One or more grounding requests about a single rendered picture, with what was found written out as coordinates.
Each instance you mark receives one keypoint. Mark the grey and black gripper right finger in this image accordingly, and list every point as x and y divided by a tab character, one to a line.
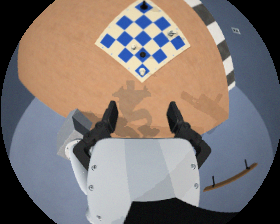
183	130

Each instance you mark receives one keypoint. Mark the blue and cream chessboard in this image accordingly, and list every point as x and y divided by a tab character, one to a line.
148	30

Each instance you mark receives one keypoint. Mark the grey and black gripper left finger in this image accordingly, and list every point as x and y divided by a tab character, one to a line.
102	129

